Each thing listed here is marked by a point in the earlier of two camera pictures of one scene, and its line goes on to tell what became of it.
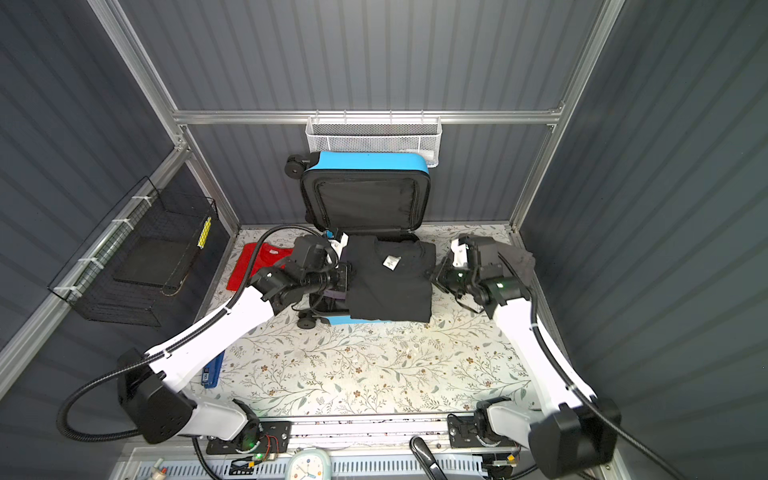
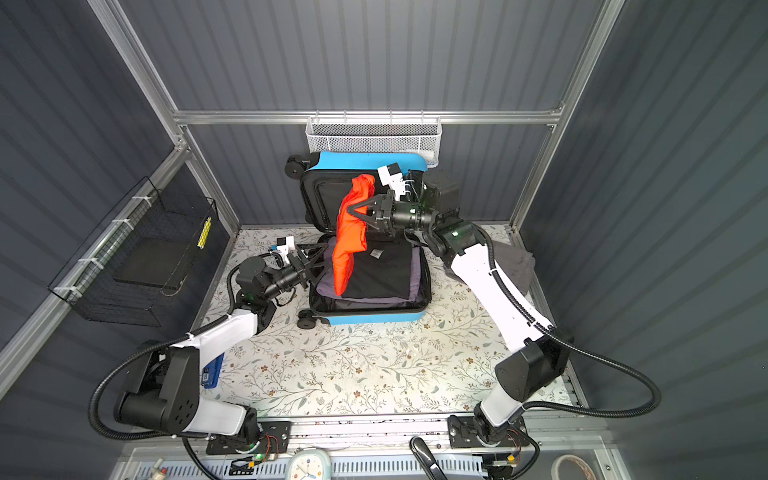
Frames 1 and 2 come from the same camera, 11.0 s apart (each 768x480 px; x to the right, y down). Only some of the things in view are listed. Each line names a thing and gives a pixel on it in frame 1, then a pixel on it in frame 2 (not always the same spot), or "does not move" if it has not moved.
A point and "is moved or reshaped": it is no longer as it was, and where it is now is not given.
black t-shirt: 390,279 is moved or reshaped
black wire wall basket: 134,264 does not move
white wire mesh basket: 395,134 does not move
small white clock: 308,464 does not move
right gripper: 440,278 -> 385,209
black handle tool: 425,460 does not move
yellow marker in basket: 204,233 does not move
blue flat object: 211,372 does not move
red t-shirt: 268,253 is moved or reshaped
